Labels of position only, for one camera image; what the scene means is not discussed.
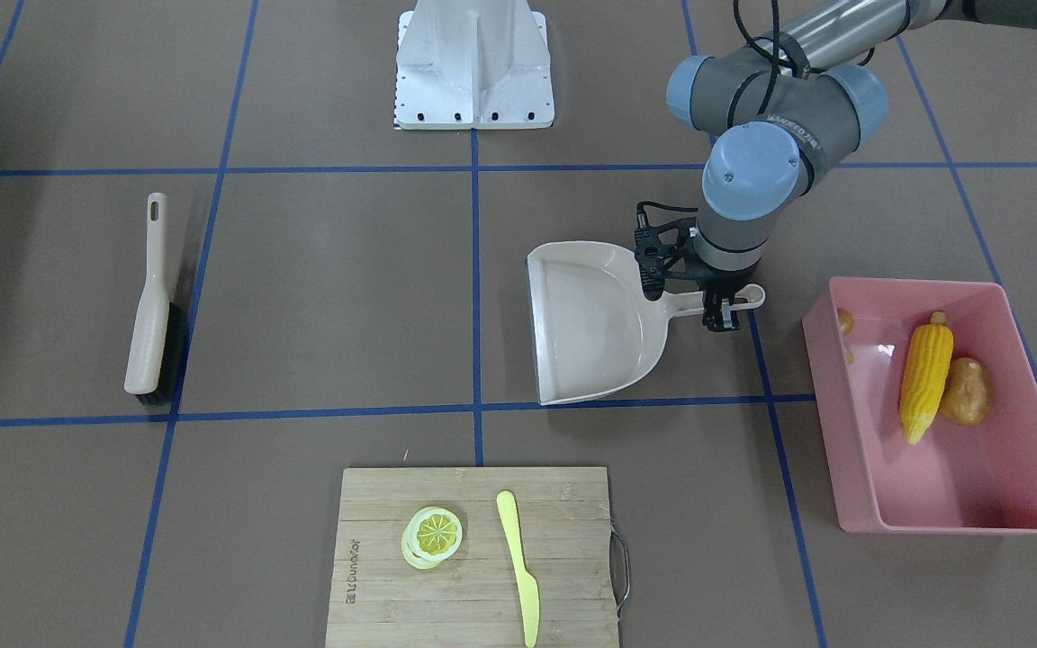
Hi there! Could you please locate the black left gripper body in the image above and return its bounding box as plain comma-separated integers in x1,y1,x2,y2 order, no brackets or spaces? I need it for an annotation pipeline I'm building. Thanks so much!
634,202,760,301

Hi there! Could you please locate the beige plastic dustpan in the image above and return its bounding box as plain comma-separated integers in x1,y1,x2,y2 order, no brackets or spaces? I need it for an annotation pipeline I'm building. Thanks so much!
526,240,766,406

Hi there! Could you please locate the tan toy ginger root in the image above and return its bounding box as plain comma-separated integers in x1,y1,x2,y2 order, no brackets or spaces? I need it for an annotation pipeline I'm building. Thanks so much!
836,308,854,365

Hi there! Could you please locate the yellow toy corn cob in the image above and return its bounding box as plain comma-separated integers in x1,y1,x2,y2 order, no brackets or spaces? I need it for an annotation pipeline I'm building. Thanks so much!
898,311,954,446

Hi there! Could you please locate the brown toy potato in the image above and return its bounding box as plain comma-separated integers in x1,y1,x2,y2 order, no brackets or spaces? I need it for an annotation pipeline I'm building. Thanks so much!
938,356,994,427

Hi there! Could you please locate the beige hand brush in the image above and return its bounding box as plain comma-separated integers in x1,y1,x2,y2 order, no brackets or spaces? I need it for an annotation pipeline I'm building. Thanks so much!
123,192,188,407

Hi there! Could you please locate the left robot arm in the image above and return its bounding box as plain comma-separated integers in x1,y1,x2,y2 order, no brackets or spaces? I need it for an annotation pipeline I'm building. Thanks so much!
635,1,1037,332

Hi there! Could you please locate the pink plastic bin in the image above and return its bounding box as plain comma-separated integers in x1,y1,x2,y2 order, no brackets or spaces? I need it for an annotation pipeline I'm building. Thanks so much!
802,276,1037,535

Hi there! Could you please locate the yellow plastic toy knife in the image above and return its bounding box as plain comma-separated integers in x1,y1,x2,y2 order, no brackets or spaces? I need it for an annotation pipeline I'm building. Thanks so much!
495,490,542,647

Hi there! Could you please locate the bamboo cutting board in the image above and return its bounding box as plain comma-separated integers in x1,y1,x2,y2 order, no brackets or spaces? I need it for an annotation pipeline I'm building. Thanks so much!
325,467,620,647

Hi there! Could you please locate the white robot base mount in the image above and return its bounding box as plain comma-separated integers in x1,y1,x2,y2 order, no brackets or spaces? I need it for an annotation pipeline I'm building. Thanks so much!
392,1,555,131

